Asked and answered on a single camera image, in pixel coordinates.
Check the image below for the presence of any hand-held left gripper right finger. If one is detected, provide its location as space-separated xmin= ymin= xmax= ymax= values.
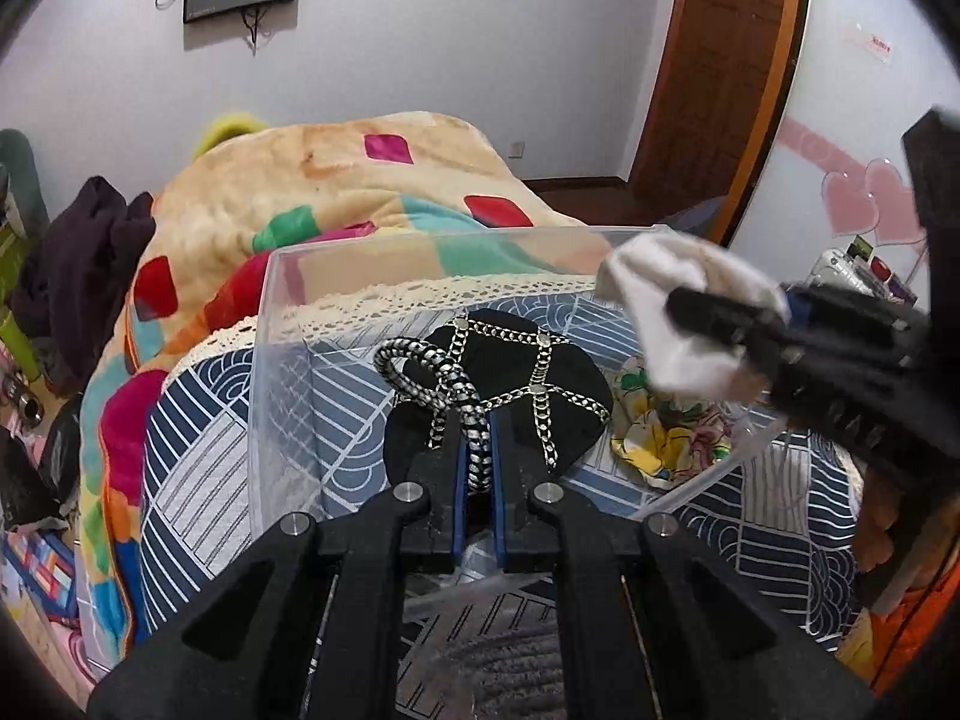
xmin=491 ymin=420 xmax=880 ymax=720

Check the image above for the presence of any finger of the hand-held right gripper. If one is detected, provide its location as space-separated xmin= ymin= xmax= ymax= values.
xmin=664 ymin=283 xmax=790 ymax=352

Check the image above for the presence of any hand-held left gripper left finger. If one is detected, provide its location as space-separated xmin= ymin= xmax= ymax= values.
xmin=86 ymin=420 xmax=470 ymax=720

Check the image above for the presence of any white cloth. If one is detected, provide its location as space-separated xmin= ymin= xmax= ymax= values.
xmin=596 ymin=231 xmax=792 ymax=400

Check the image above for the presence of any black and white braided rope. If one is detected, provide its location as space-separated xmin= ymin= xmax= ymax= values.
xmin=373 ymin=337 xmax=496 ymax=497

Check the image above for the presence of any clear plastic storage box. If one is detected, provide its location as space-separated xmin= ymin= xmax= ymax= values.
xmin=247 ymin=223 xmax=796 ymax=616

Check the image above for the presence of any white bottle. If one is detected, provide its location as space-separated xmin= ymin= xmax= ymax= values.
xmin=811 ymin=247 xmax=867 ymax=290

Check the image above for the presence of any yellow floral cloth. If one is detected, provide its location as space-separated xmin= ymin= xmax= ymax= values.
xmin=609 ymin=356 xmax=734 ymax=492

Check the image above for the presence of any grey knitted cloth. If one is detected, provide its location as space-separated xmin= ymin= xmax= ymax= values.
xmin=394 ymin=619 xmax=571 ymax=720

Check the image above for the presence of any cream lace trim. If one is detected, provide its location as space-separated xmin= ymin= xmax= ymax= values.
xmin=161 ymin=275 xmax=601 ymax=383

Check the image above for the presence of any orange cloth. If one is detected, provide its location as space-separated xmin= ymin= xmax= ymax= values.
xmin=838 ymin=461 xmax=960 ymax=698

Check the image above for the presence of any brown wooden door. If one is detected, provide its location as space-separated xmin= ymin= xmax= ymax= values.
xmin=626 ymin=0 xmax=815 ymax=247

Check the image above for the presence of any blue patterned bed sheet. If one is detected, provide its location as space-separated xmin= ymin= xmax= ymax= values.
xmin=139 ymin=289 xmax=863 ymax=650

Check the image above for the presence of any colourful patchwork blanket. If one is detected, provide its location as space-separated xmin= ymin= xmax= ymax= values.
xmin=79 ymin=111 xmax=601 ymax=672

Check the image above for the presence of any yellow green plush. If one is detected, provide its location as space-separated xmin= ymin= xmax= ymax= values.
xmin=191 ymin=111 xmax=265 ymax=160

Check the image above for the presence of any dark purple clothing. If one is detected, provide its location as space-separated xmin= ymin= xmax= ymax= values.
xmin=15 ymin=175 xmax=157 ymax=391

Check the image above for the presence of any black bag with chain strap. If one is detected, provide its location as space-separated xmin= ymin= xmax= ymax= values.
xmin=382 ymin=307 xmax=614 ymax=496

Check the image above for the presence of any pink heart wall decoration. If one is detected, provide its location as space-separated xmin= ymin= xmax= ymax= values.
xmin=776 ymin=116 xmax=927 ymax=248

